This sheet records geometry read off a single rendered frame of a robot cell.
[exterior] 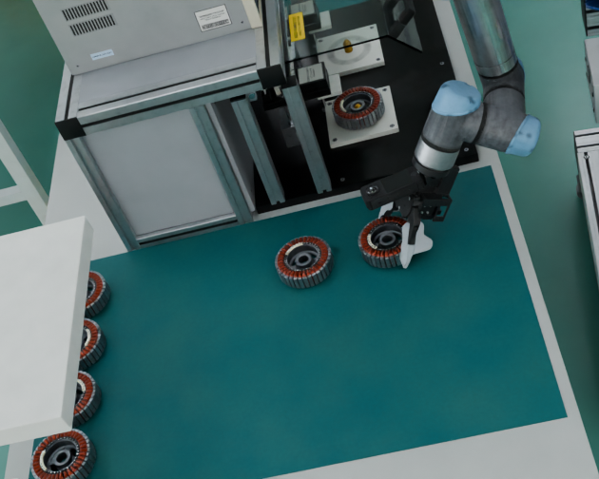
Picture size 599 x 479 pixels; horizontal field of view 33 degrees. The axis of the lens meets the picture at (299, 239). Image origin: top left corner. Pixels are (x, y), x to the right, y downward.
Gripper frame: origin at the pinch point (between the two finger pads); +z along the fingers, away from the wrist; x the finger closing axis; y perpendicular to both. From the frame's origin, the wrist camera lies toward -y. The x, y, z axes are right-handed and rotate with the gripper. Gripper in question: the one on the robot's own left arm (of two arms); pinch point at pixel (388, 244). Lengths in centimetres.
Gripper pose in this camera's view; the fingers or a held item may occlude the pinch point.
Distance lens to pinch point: 194.4
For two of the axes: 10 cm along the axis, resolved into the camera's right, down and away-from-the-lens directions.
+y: 9.2, 0.1, 3.8
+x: -2.8, -6.4, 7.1
